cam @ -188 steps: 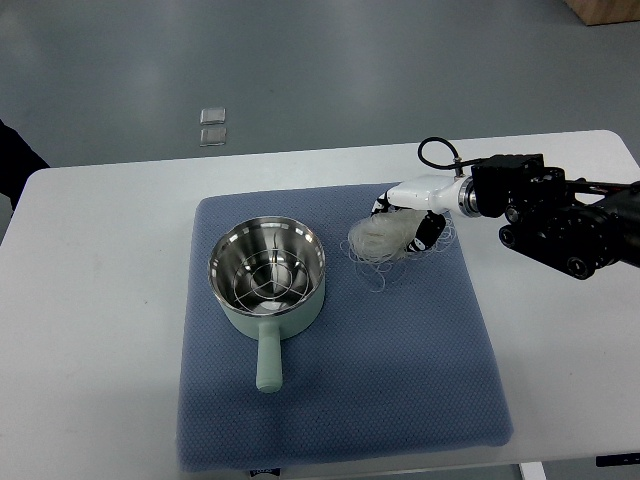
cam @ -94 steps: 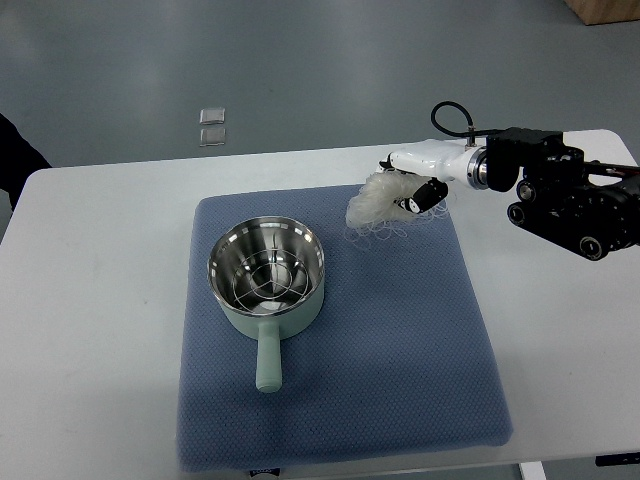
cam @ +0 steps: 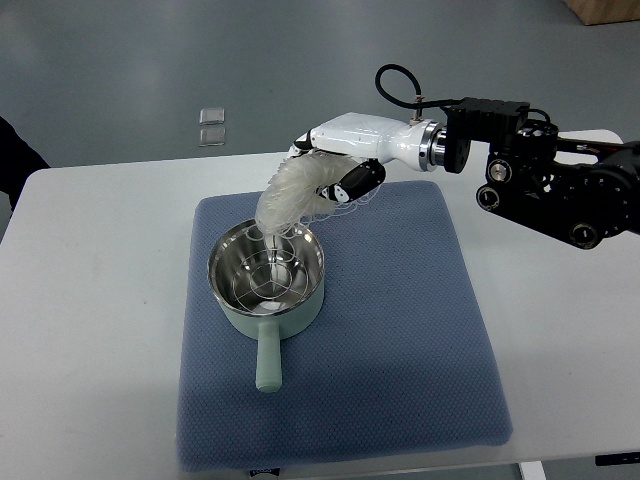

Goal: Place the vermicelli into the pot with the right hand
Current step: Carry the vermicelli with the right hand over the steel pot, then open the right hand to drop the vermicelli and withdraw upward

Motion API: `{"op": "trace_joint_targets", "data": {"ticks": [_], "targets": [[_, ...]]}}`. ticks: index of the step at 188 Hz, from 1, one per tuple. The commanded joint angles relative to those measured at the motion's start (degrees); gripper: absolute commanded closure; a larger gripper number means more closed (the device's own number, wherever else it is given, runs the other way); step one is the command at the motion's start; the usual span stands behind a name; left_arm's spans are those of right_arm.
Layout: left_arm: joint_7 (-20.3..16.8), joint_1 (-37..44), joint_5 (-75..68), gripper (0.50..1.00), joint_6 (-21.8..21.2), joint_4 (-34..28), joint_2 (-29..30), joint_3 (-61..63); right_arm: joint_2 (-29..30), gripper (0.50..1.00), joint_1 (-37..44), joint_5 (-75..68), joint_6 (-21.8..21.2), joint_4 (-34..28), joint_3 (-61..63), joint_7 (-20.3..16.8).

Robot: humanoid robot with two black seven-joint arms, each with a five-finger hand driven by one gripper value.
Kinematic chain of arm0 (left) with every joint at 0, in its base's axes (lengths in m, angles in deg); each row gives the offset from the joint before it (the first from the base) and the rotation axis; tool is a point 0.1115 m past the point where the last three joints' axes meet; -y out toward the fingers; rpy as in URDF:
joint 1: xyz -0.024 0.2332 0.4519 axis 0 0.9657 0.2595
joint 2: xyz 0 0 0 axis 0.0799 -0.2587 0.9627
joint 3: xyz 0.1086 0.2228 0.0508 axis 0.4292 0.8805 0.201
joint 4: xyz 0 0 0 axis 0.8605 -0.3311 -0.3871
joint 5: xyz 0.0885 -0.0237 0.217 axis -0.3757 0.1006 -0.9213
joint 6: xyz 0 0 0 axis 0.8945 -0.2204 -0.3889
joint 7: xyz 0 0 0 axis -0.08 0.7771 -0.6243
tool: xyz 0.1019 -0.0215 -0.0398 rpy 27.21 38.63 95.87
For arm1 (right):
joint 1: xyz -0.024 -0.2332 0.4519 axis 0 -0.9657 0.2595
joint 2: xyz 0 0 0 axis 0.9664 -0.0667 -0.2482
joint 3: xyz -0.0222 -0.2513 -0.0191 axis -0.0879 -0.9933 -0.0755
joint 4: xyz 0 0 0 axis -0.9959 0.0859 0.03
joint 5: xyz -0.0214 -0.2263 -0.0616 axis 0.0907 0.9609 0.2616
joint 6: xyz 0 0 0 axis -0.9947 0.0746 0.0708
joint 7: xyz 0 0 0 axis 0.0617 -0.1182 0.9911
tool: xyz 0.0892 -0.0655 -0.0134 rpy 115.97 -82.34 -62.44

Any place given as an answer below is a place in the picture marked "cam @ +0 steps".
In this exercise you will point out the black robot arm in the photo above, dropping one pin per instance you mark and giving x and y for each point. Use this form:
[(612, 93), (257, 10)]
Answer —
[(579, 192)]

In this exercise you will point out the silver floor plate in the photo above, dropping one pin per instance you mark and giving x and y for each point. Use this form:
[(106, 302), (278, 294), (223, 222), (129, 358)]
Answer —
[(212, 136), (212, 116)]

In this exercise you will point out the blue quilted mat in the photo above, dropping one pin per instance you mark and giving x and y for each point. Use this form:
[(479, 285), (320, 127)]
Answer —
[(397, 361)]

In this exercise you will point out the brown cardboard box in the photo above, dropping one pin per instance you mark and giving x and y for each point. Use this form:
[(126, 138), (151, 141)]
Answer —
[(601, 12)]

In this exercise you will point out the black table bracket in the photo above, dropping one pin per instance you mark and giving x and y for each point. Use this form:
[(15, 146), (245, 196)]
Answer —
[(618, 459)]

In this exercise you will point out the lower silver floor plate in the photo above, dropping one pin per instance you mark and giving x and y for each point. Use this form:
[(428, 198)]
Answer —
[(212, 136)]

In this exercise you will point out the wire steaming rack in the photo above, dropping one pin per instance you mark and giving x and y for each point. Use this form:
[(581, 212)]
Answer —
[(269, 286)]

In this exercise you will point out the upper silver floor plate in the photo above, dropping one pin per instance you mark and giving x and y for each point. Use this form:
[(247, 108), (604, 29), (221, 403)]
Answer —
[(212, 116)]

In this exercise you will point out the person in cream jacket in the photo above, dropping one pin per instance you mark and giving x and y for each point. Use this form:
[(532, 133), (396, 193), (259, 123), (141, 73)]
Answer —
[(18, 162)]

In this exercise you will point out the mint green steel pot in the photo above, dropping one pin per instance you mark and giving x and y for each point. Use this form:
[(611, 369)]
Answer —
[(242, 243)]

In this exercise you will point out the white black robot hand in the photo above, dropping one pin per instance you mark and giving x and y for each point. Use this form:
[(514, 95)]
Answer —
[(374, 141)]

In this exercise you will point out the white vermicelli bundle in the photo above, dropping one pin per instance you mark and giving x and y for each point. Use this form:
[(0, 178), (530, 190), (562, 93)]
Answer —
[(315, 187)]

